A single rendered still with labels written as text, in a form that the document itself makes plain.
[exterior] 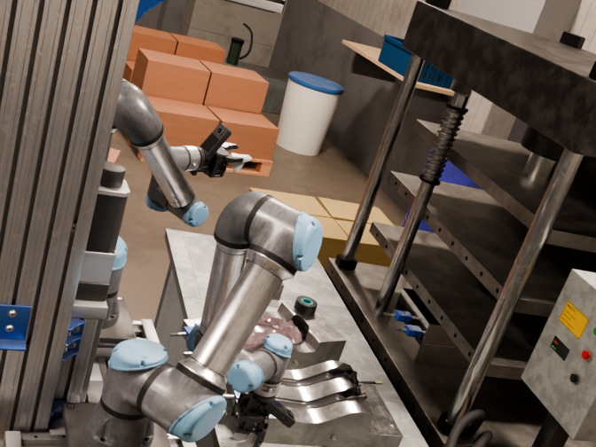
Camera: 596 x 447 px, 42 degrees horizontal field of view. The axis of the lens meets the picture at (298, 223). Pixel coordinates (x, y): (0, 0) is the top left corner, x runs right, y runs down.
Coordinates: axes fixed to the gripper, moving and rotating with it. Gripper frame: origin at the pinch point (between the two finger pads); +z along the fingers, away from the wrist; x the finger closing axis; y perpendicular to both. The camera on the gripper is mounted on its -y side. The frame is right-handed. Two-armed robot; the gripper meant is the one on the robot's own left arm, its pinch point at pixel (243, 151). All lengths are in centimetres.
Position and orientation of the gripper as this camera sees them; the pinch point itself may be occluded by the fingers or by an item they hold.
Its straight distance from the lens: 250.9
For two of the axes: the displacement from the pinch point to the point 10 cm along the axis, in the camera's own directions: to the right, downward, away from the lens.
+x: 6.6, 5.6, -5.0
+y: -3.8, 8.2, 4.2
